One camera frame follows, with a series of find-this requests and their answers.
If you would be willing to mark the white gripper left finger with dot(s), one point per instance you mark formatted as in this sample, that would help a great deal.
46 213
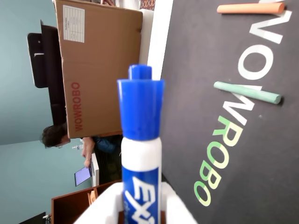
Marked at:
100 205

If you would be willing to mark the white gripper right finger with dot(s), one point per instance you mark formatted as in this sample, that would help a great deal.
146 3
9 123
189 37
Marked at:
176 210

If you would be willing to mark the blue dry erase marker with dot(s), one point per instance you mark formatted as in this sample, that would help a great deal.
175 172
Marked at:
141 105

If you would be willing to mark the brown wooden desk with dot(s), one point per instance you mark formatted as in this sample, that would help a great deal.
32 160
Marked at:
67 205

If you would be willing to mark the open laptop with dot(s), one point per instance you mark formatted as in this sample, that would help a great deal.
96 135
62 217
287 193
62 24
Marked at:
83 176

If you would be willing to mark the person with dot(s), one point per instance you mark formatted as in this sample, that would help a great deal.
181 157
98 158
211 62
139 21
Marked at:
105 158

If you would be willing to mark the cardboard box WOWROBO print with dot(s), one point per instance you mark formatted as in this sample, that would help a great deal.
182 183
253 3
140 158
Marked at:
100 70

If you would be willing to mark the green chalk stick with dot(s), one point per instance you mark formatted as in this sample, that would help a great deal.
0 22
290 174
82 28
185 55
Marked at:
247 92

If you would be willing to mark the black office chair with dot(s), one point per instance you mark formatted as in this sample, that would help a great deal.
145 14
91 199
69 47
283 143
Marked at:
49 65

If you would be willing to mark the dark grey WOWROBO mat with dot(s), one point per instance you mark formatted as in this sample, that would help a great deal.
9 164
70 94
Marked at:
198 58

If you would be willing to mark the orange chalk stick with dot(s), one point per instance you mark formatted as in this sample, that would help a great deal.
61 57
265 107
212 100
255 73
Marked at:
250 8

